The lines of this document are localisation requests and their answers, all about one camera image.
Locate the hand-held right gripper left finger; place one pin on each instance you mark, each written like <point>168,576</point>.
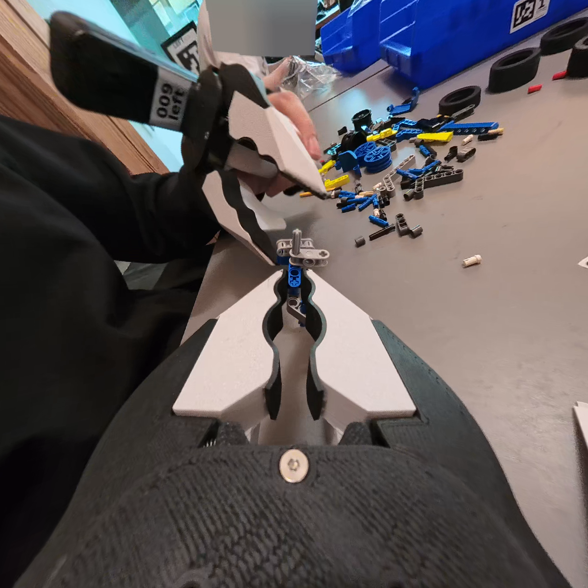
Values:
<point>225,367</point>

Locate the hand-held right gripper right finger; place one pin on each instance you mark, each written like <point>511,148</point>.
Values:
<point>363,367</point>

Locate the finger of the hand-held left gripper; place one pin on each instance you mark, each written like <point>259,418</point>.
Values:
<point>225,202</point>
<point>271,133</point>

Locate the small grey lego connector assembly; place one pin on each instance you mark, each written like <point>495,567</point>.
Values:
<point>317,259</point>

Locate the pile of lego pieces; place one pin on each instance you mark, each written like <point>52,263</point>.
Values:
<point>432,177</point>

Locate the white lego pin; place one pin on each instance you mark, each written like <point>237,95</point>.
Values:
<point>472,261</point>

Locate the lego instruction booklet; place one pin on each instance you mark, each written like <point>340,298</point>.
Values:
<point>582,422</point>

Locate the lego sticker sheet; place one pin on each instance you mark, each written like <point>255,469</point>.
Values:
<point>584,262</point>

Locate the person's left hand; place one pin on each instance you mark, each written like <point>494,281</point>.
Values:
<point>294,115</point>

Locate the clear plastic bag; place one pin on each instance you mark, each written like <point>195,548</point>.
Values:
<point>317,73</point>

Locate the framed paper sign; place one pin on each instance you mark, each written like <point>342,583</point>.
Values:
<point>183,53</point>

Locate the blue storage bin with tag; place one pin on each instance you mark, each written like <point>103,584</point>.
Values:
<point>450,41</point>

